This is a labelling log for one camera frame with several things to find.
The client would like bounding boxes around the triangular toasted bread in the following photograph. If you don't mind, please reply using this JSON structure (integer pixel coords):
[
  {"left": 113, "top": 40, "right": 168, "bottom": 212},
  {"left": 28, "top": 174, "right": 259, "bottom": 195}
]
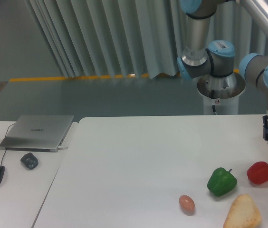
[{"left": 223, "top": 194, "right": 262, "bottom": 228}]

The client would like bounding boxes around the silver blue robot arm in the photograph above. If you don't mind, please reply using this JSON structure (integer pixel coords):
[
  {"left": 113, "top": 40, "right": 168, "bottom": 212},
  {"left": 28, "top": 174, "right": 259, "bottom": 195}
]
[{"left": 177, "top": 0, "right": 268, "bottom": 143}]

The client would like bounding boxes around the red bell pepper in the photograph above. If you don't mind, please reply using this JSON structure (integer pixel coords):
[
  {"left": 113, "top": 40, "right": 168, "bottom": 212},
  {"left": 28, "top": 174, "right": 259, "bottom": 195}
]
[{"left": 247, "top": 161, "right": 268, "bottom": 185}]

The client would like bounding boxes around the green bell pepper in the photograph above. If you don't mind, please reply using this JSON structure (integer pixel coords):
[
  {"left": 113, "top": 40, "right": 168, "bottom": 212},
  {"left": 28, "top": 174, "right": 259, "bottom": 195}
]
[{"left": 207, "top": 167, "right": 237, "bottom": 197}]

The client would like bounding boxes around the brown egg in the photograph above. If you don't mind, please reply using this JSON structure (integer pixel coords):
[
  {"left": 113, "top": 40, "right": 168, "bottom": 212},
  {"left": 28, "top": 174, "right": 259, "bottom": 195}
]
[{"left": 179, "top": 195, "right": 195, "bottom": 214}]

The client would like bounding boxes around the pale green pleated curtain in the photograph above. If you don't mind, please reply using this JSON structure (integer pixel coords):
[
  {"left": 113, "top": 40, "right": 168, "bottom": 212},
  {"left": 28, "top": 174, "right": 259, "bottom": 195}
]
[{"left": 24, "top": 0, "right": 268, "bottom": 79}]

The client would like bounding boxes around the silver closed laptop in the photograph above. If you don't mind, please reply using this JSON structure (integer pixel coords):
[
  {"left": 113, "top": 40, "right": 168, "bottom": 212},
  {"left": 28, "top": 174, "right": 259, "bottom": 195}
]
[{"left": 0, "top": 115, "right": 74, "bottom": 152}]

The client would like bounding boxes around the small black plastic gadget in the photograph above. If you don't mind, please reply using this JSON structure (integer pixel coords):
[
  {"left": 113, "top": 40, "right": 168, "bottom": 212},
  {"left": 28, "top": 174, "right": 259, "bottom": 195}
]
[{"left": 20, "top": 152, "right": 38, "bottom": 170}]

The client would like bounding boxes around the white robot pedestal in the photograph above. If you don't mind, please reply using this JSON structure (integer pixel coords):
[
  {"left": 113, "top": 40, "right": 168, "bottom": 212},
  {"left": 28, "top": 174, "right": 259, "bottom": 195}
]
[{"left": 197, "top": 72, "right": 246, "bottom": 115}]

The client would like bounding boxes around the black pedestal cable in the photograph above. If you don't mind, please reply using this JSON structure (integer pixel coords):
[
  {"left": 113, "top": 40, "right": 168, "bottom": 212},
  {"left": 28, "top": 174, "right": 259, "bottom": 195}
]
[{"left": 210, "top": 89, "right": 219, "bottom": 115}]

